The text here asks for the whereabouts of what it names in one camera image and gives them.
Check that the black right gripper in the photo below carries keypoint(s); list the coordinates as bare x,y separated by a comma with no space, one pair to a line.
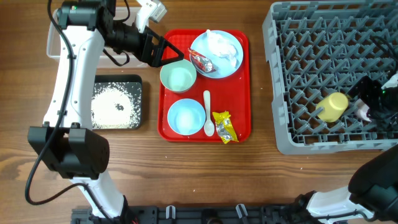
372,86

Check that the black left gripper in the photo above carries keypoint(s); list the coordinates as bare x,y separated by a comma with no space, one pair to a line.
153,59

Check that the pink plastic cup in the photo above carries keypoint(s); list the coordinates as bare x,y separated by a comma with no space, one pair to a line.
362,110

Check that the mint green bowl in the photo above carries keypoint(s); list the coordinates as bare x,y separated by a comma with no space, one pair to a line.
178,76

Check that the red foil wrapper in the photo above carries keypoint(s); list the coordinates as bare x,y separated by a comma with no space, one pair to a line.
202,62

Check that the yellow plastic cup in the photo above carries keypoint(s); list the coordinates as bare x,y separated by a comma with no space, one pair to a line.
333,106

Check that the light blue bowl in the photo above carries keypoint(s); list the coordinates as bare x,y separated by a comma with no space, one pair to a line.
186,117

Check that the white rice pile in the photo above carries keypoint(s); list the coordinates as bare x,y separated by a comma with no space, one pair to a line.
112,105

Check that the yellow foil wrapper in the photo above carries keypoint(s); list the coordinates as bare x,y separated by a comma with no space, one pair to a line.
224,127

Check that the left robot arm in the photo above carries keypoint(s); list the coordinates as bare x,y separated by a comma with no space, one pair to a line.
65,142

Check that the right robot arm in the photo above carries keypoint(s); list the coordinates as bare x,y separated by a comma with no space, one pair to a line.
372,192

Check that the black waste tray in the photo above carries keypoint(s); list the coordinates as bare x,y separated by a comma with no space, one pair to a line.
136,81

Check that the grey dishwasher rack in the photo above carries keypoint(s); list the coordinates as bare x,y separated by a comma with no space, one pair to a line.
316,48

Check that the crumpled white tissue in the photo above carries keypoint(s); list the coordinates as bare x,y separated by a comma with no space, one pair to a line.
220,46

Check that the light blue plate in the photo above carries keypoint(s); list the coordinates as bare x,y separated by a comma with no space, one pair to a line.
222,65

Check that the red serving tray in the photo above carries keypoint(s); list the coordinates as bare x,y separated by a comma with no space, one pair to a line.
230,94

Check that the white plastic spoon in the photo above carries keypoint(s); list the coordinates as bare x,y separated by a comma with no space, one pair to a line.
209,127

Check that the clear plastic bin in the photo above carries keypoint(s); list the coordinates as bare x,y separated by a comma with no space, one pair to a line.
54,46

